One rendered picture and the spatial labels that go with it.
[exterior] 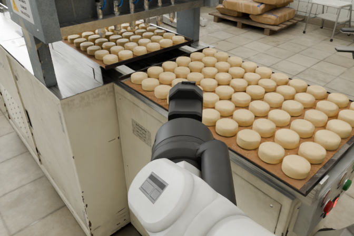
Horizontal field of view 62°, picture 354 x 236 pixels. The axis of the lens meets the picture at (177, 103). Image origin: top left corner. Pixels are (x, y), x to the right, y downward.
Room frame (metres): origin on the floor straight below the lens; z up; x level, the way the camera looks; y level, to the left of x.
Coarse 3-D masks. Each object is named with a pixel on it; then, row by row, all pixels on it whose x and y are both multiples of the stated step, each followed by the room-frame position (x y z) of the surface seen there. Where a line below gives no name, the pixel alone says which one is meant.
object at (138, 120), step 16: (128, 96) 0.85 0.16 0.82; (128, 112) 0.86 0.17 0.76; (144, 112) 0.78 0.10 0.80; (160, 112) 0.73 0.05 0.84; (128, 128) 0.86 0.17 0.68; (144, 128) 0.78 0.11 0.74; (128, 144) 0.87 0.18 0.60; (144, 144) 0.79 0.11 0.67; (128, 160) 0.88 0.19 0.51; (144, 160) 0.80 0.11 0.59; (128, 176) 0.90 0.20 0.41; (240, 176) 0.50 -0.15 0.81; (256, 176) 0.47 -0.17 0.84; (128, 192) 0.91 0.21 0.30; (240, 192) 0.49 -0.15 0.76; (256, 192) 0.46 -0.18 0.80; (272, 192) 0.44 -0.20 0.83; (240, 208) 0.49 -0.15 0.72; (256, 208) 0.46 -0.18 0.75; (272, 208) 0.43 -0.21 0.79; (288, 208) 0.41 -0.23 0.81; (272, 224) 0.42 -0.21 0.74; (288, 224) 0.42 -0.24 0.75; (320, 224) 0.59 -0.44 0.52
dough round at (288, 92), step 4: (280, 88) 0.72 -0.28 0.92; (284, 88) 0.72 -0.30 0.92; (288, 88) 0.72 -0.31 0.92; (292, 88) 0.72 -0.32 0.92; (276, 92) 0.72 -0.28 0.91; (280, 92) 0.70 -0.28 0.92; (284, 92) 0.70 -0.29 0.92; (288, 92) 0.70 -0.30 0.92; (292, 92) 0.70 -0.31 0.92; (284, 96) 0.69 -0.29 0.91; (288, 96) 0.69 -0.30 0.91; (292, 96) 0.69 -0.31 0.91
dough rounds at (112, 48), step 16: (96, 32) 1.23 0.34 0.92; (112, 32) 1.22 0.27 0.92; (128, 32) 1.22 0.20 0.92; (144, 32) 1.23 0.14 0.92; (160, 32) 1.22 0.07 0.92; (80, 48) 1.08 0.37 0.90; (96, 48) 1.03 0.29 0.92; (112, 48) 1.03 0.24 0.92; (128, 48) 1.05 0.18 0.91; (144, 48) 1.03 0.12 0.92; (160, 48) 1.08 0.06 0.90
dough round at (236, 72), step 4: (232, 68) 0.85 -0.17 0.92; (236, 68) 0.85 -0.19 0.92; (240, 68) 0.85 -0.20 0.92; (228, 72) 0.84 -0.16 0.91; (232, 72) 0.82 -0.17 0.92; (236, 72) 0.82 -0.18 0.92; (240, 72) 0.82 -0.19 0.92; (232, 76) 0.82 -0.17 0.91; (236, 76) 0.82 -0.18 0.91; (240, 76) 0.82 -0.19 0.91
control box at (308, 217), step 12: (348, 156) 0.53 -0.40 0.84; (336, 168) 0.50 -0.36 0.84; (348, 168) 0.51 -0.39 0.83; (336, 180) 0.46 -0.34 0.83; (324, 192) 0.43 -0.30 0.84; (336, 192) 0.49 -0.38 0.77; (324, 204) 0.45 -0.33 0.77; (300, 216) 0.43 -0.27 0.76; (312, 216) 0.42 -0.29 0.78; (324, 216) 0.47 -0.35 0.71; (300, 228) 0.42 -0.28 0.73; (312, 228) 0.43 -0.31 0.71
